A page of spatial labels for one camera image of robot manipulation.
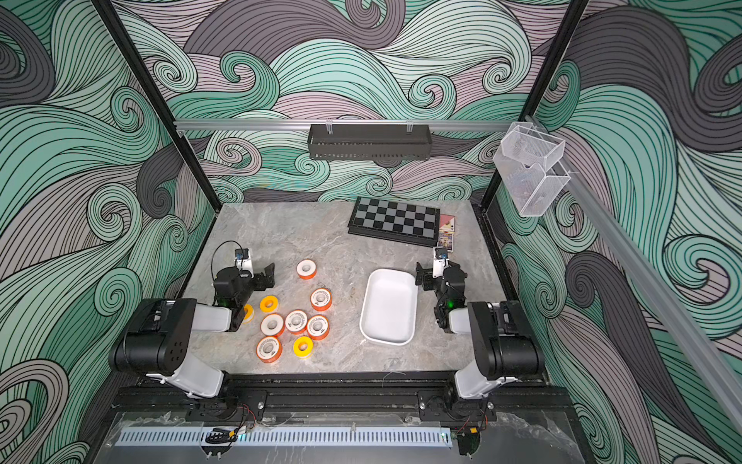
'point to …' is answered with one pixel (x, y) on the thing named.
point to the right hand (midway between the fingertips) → (437, 263)
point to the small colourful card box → (446, 230)
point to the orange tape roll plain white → (271, 325)
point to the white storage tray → (388, 307)
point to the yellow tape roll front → (308, 343)
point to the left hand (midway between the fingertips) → (259, 261)
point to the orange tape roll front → (269, 349)
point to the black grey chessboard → (395, 220)
